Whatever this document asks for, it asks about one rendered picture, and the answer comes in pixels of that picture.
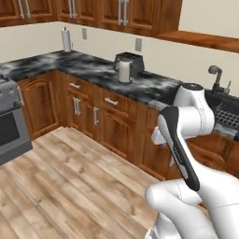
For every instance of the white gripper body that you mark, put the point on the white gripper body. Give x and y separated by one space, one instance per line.
157 137

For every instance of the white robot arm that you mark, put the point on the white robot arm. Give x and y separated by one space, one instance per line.
199 121

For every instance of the wooden base cupboard door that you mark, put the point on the wooden base cupboard door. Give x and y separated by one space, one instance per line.
69 109
152 155
115 133
217 152
86 118
40 105

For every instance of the wooden drawer front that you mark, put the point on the wooden drawer front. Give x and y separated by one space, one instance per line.
121 98
84 83

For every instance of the white jar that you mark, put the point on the white jar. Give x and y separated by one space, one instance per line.
125 71

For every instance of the black sink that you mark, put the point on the black sink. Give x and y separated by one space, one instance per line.
227 101

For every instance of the dark grey tap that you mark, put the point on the dark grey tap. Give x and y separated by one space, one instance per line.
217 77

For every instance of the white paper towel roll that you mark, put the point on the white paper towel roll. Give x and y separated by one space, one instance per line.
66 39

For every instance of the grey oven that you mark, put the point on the grey oven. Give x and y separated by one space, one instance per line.
11 130

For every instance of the grey wall outlet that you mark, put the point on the grey wall outlet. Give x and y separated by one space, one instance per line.
138 44
84 33

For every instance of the wooden wall shelf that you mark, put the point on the wooden wall shelf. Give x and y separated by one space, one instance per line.
202 39

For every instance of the wooden wall cupboard door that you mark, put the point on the wooden wall cupboard door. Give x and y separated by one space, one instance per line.
109 11
87 9
63 7
42 7
9 9
141 14

